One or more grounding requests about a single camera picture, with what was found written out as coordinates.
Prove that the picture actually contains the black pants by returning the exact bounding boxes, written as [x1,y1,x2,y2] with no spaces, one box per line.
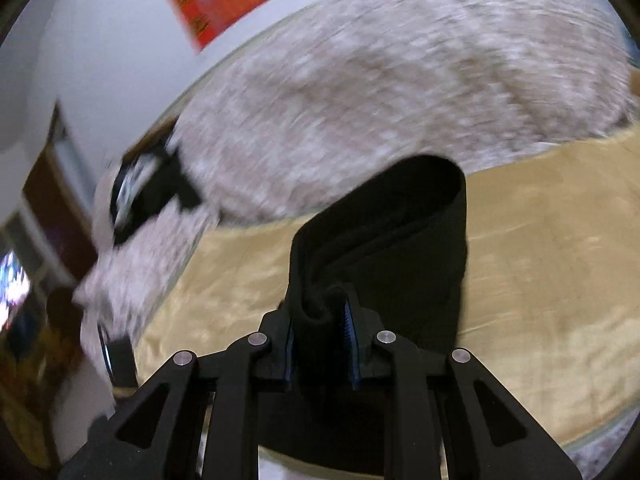
[258,155,468,479]

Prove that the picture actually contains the black and white clothes pile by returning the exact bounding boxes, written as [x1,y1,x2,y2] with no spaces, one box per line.
[108,118,203,246]

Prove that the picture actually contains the floral quilted blanket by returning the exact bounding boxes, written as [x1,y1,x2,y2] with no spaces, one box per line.
[74,0,636,364]

